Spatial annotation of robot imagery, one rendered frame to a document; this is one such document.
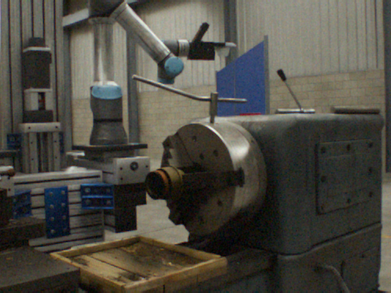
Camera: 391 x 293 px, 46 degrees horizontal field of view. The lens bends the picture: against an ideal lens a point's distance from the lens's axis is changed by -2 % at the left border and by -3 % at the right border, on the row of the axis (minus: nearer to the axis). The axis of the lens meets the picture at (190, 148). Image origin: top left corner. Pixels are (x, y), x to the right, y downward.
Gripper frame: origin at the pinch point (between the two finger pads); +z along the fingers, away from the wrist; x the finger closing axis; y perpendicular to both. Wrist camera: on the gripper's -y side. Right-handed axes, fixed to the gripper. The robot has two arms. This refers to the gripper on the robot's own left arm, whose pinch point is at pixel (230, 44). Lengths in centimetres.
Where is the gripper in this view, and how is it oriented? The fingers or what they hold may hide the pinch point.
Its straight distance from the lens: 214.4
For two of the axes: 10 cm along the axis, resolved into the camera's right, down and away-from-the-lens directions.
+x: 2.6, 1.8, -9.5
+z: 9.7, -0.4, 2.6
